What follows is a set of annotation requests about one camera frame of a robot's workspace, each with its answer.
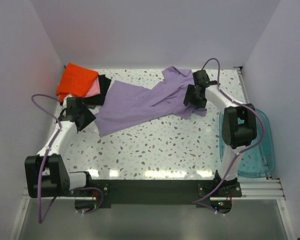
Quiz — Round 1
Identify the lilac polo shirt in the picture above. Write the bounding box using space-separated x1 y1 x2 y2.
95 66 207 137

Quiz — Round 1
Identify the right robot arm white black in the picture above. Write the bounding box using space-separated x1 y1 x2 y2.
183 70 257 197

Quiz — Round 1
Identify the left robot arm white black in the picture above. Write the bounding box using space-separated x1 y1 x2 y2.
24 97 96 198

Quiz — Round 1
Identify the folded black t shirt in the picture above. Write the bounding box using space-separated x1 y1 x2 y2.
59 74 113 110

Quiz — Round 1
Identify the folded pink t shirt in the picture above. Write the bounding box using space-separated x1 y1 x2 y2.
59 76 101 106

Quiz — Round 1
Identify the folded orange t shirt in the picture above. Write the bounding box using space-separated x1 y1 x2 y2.
56 62 101 102

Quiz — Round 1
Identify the teal plastic basket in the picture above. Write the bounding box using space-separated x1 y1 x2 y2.
219 109 276 178

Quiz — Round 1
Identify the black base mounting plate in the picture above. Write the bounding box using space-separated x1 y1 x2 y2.
68 179 243 213

